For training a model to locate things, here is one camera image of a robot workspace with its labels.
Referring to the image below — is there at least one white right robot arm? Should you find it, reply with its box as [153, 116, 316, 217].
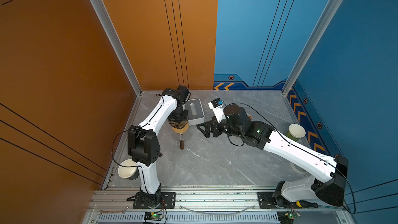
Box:
[197, 104, 348, 208]

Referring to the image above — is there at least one green circuit board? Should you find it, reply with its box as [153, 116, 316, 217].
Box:
[144, 212, 165, 223]
[277, 212, 301, 224]

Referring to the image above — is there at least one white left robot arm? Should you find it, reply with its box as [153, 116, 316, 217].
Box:
[127, 86, 190, 208]

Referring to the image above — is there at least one aluminium front rail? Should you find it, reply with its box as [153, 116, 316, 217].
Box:
[82, 187, 355, 224]

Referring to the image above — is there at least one black paper cup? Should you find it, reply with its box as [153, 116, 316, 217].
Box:
[118, 159, 140, 180]

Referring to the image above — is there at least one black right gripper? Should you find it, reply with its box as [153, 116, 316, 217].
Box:
[196, 114, 244, 139]

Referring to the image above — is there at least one aluminium corner post left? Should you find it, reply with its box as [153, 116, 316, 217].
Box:
[90, 0, 142, 96]

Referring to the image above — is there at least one aluminium corner post right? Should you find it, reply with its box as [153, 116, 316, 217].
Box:
[282, 0, 343, 96]

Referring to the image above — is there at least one black yellow screwdriver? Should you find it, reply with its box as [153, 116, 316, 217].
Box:
[295, 200, 319, 208]

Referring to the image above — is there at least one green paper cup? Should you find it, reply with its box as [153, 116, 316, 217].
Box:
[287, 124, 306, 141]

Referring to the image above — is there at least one left green circuit board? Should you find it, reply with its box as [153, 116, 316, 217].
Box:
[144, 212, 165, 223]

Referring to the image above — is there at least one aluminium corner post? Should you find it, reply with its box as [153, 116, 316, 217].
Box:
[90, 0, 142, 96]
[282, 0, 343, 96]

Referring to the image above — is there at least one white grey tissue box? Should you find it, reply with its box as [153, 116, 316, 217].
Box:
[183, 99, 205, 126]

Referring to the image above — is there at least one right green circuit board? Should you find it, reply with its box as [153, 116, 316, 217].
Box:
[277, 212, 301, 224]

